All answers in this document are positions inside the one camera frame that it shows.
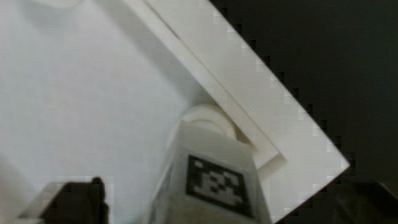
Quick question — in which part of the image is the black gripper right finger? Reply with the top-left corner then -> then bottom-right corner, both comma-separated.
276,179 -> 398,224

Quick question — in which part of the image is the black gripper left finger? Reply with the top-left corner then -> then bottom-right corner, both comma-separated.
15,177 -> 109,224

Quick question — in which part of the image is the white leg with tag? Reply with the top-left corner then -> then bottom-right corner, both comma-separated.
143,119 -> 273,224

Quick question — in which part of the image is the white square tabletop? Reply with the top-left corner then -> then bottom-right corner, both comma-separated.
0,0 -> 347,224

